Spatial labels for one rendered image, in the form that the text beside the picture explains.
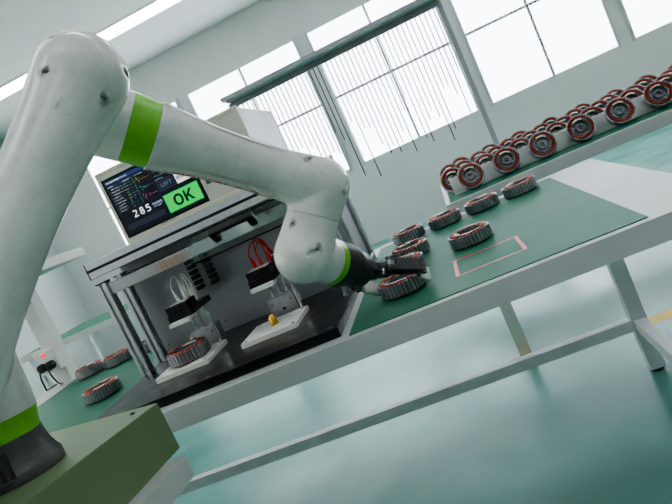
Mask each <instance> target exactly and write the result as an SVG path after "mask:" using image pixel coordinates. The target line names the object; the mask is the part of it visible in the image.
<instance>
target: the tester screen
mask: <svg viewBox="0 0 672 504"><path fill-rule="evenodd" d="M143 169H144V167H140V166H138V167H136V168H134V169H132V170H130V171H128V172H126V173H124V174H122V175H120V176H118V177H116V178H114V179H112V180H110V181H108V182H106V183H104V185H105V187H106V189H107V191H108V193H109V195H110V197H111V199H112V201H113V203H114V205H115V207H116V209H117V211H118V213H119V215H120V217H121V219H122V221H123V223H124V225H125V227H126V229H127V231H128V233H129V235H131V234H133V233H135V232H137V231H139V230H141V229H144V228H146V227H148V226H150V225H152V224H154V223H156V222H158V221H161V220H163V219H165V218H167V217H169V216H171V215H173V214H175V213H178V212H180V211H182V210H184V209H186V208H188V207H190V206H192V205H195V204H197V203H199V202H201V201H203V200H205V199H206V198H205V196H204V198H202V199H200V200H198V201H196V202H194V203H192V204H190V205H188V206H185V207H183V208H181V209H179V210H177V211H175V212H173V213H170V211H169V209H168V206H167V204H166V202H165V200H164V198H163V196H164V195H166V194H168V193H170V192H172V191H174V190H177V189H179V188H181V187H183V186H185V185H187V184H189V183H191V182H193V181H195V180H196V181H197V179H196V178H192V177H191V178H189V179H187V180H185V181H182V182H180V183H178V184H176V185H174V186H172V187H170V188H168V189H166V190H164V191H162V192H161V191H160V189H159V187H158V185H157V183H156V181H158V180H160V179H162V178H164V177H166V176H168V175H170V173H163V172H157V171H150V170H143ZM197 183H198V181H197ZM198 185H199V183H198ZM199 187H200V185H199ZM200 189H201V187H200ZM201 191H202V189H201ZM202 193H203V191H202ZM149 202H150V204H151V206H152V208H153V211H151V212H149V213H147V214H145V215H142V216H140V217H138V218H136V219H135V218H134V216H133V214H132V212H131V211H132V210H134V209H136V208H138V207H140V206H142V205H144V204H147V203H149ZM163 208H164V209H165V211H166V213H167V214H165V215H163V216H161V217H159V218H156V219H154V220H152V221H150V222H148V223H146V224H144V225H142V226H139V227H137V228H135V229H133V230H131V231H129V229H128V227H127V226H128V225H130V224H132V223H134V222H136V221H138V220H140V219H142V218H144V217H147V216H149V215H151V214H153V213H155V212H157V211H159V210H161V209H163Z"/></svg>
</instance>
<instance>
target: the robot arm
mask: <svg viewBox="0 0 672 504"><path fill-rule="evenodd" d="M94 156H96V157H100V158H104V159H109V160H113V161H117V162H121V163H126V164H130V165H135V166H140V167H144V169H143V170H150V171H157V172H163V173H170V174H176V175H181V176H187V177H192V178H197V179H202V180H206V181H211V182H215V183H219V184H223V185H227V186H231V187H234V188H238V189H241V190H245V191H248V192H251V193H254V194H258V195H261V196H264V197H267V198H269V199H275V200H278V201H281V202H283V203H285V204H286V205H287V211H286V215H285V218H284V221H283V224H282V227H281V230H280V233H279V236H278V239H277V241H276V244H275V247H274V262H275V265H276V267H277V269H278V271H279V272H280V273H281V275H282V276H284V277H285V278H286V279H287V280H289V281H291V282H294V283H297V284H310V283H319V284H323V285H328V286H332V287H335V288H336V289H340V290H343V296H347V295H348V294H353V291H356V292H357V293H359V292H363V293H367V294H371V295H375V296H381V295H380V293H379V291H378V289H377V287H378V285H379V283H375V282H371V281H370V280H376V279H378V278H388V277H389V276H390V275H404V274H413V276H415V277H419V278H422V279H425V280H429V281H430V280H432V278H431V273H430V268H429V267H427V266H425V262H424V258H401V257H391V256H386V257H385V261H375V260H372V258H371V257H370V256H369V255H368V254H366V253H364V252H362V250H361V249H360V248H359V247H358V246H356V245H353V244H350V243H347V242H344V241H341V240H339V239H336V237H337V231H338V227H339V222H340V219H341V216H342V212H343V209H344V206H345V203H346V200H347V197H348V194H349V190H350V183H349V178H348V175H347V173H346V171H345V169H344V168H343V167H342V166H341V165H340V164H339V163H338V162H336V161H335V160H333V159H330V158H327V157H322V156H316V155H311V154H306V153H302V152H298V151H293V150H289V149H286V148H283V147H279V146H275V145H272V144H269V143H266V142H262V141H259V140H256V139H253V138H250V137H247V136H244V135H241V134H239V133H236V132H233V131H231V130H228V129H225V128H223V127H220V126H218V125H215V124H213V123H211V122H208V121H206V120H204V119H201V118H199V117H197V116H195V115H192V114H190V113H188V112H186V111H184V110H182V109H180V108H178V107H176V106H174V105H172V104H170V103H168V102H166V101H163V102H160V101H158V100H156V99H153V98H151V97H148V96H146V95H143V94H141V93H138V92H135V91H133V90H130V77H129V72H128V68H127V65H126V63H125V61H124V59H123V57H122V56H121V54H120V53H119V52H118V51H117V49H116V48H115V47H114V46H113V45H112V44H110V43H109V42H108V41H107V40H105V39H104V38H102V37H100V36H98V35H96V34H93V33H90V32H86V31H81V30H69V31H63V32H59V33H57V34H54V35H52V36H50V37H49V38H47V39H46V40H45V41H44V42H43V43H42V44H41V45H40V46H39V47H38V48H37V50H36V51H35V53H34V55H33V57H32V60H31V63H30V67H29V70H28V73H27V77H26V80H25V83H24V86H23V90H22V93H21V96H20V99H19V102H18V105H17V108H16V110H15V113H14V116H13V119H12V122H11V124H10V127H9V130H8V132H7V135H6V137H5V140H4V143H3V145H2V148H1V150H0V496H1V495H3V494H6V493H8V492H10V491H12V490H14V489H16V488H18V487H20V486H22V485H24V484H26V483H28V482H29V481H31V480H33V479H35V478H36V477H38V476H40V475H41V474H43V473H44V472H46V471H47V470H49V469H50V468H52V467H53V466H54V465H56V464H57V463H58V462H59V461H60V460H61V459H62V458H63V457H64V456H65V450H64V448H63V445H62V444H61V443H59V442H58V441H56V440H55V439H54V438H53V437H52V436H51V435H50V434H49V433H48V432H47V431H46V429H45V428H44V426H43V424H42V422H41V420H40V417H39V414H38V406H37V401H36V399H35V396H34V394H33V392H32V389H31V387H30V385H29V382H28V380H27V377H26V375H25V373H24V370H23V368H22V365H21V363H20V361H19V358H18V356H17V353H16V351H15V349H16V345H17V342H18V339H19V335H20V332H21V329H22V325H23V322H24V319H25V316H26V313H27V310H28V307H29V304H30V301H31V298H32V295H33V292H34V289H35V287H36V284H37V281H38V278H39V276H40V273H41V270H42V268H43V265H44V263H45V260H46V257H47V255H48V253H49V250H50V248H51V245H52V243H53V240H54V238H55V236H56V233H57V231H58V229H59V226H60V224H61V222H62V220H63V217H64V215H65V213H66V211H67V209H68V206H69V204H70V202H71V200H72V198H73V196H74V194H75V192H76V190H77V188H78V186H79V184H80V182H81V180H82V178H83V176H84V174H85V172H86V170H87V168H88V166H89V164H90V163H91V161H92V159H93V157H94ZM383 268H384V271H385V274H382V273H383Z"/></svg>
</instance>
